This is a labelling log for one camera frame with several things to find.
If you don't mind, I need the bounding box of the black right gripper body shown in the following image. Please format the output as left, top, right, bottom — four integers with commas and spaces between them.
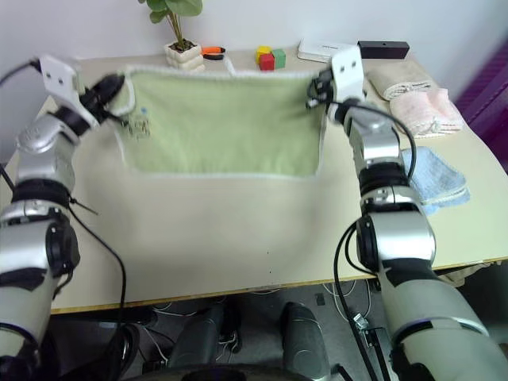
315, 67, 338, 106

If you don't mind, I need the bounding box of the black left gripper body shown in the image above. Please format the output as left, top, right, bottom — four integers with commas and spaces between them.
80, 87, 111, 121

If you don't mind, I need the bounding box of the light green towel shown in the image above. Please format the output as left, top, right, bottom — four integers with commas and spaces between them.
114, 66, 331, 180

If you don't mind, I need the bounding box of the beige folded towel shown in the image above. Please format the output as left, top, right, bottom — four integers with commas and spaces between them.
364, 60, 440, 98

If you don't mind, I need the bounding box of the pink folded towel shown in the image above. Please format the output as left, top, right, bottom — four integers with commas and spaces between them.
389, 87, 465, 140

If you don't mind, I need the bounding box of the light blue folded towel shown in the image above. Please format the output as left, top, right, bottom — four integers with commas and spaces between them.
399, 146, 471, 217

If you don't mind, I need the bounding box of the flat white box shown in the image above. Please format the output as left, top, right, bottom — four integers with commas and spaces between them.
297, 38, 352, 64

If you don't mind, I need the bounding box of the long black box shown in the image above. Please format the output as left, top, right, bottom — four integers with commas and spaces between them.
356, 40, 410, 61

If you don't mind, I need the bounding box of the white ribbed plant pot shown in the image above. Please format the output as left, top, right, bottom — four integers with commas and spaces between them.
164, 39, 207, 73

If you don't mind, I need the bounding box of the green leafy plant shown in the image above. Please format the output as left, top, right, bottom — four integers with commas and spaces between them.
137, 0, 204, 45

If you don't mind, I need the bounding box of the orange black tool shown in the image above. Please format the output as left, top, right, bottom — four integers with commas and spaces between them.
201, 45, 228, 62

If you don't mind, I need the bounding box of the purple ribbed panel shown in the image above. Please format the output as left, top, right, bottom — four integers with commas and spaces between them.
455, 38, 508, 178

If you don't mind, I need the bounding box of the crumpled beige cloth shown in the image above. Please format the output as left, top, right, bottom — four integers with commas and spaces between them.
435, 260, 498, 287

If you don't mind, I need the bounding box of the dark rounded shape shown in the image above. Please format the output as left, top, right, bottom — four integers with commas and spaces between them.
279, 301, 331, 378
169, 304, 236, 368

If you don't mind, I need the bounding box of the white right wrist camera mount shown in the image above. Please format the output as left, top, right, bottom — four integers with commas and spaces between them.
329, 44, 366, 102

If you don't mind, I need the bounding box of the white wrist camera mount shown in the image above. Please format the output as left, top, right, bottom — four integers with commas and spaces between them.
329, 44, 366, 102
38, 54, 99, 127

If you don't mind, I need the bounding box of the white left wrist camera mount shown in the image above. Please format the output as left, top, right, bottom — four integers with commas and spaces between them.
38, 54, 99, 127

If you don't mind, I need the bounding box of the black cable tie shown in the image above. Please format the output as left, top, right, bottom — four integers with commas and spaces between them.
66, 192, 99, 217

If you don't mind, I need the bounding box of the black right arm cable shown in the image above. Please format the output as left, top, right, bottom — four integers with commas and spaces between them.
327, 101, 418, 381

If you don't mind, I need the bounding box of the white floor cable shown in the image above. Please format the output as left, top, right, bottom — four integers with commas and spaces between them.
152, 300, 200, 319
320, 279, 375, 319

